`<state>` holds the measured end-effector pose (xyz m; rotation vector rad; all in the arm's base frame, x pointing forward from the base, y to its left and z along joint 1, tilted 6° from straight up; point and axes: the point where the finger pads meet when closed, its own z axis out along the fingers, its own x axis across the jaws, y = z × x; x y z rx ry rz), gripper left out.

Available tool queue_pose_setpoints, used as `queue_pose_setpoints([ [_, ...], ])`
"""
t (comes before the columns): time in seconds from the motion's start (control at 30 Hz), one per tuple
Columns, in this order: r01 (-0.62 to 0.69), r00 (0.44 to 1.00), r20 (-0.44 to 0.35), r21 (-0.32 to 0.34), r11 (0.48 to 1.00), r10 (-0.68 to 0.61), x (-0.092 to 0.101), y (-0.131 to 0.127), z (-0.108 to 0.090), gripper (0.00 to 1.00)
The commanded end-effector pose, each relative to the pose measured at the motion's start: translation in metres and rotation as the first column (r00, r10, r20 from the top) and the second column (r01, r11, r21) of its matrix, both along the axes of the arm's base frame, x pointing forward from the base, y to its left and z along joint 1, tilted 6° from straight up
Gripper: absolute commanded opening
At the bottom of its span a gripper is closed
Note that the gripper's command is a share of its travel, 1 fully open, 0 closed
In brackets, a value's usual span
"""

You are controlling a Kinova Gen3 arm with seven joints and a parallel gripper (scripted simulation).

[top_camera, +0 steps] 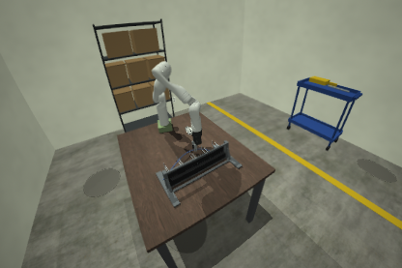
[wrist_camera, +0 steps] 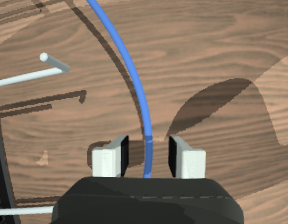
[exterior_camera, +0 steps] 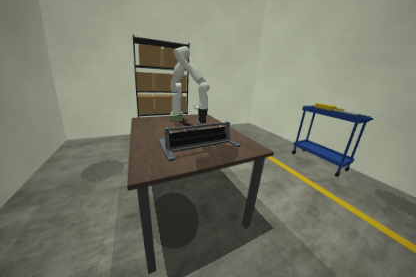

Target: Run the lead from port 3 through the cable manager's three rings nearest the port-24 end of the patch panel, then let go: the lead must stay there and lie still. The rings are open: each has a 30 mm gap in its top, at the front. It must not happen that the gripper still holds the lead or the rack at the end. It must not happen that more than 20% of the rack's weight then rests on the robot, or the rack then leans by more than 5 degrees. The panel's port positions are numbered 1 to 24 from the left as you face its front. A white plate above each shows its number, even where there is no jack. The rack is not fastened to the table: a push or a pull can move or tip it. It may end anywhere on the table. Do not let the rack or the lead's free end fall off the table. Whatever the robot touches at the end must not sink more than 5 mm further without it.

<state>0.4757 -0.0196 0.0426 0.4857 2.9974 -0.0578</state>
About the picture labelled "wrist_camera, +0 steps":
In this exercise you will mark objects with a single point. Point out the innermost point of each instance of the blue cable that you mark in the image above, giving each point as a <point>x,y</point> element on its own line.
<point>136,82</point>

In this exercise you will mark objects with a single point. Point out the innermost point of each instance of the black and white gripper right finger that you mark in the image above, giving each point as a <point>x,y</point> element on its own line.
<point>184,161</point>

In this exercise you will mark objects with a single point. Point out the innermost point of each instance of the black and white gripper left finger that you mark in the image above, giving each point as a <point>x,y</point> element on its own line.
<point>112,160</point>

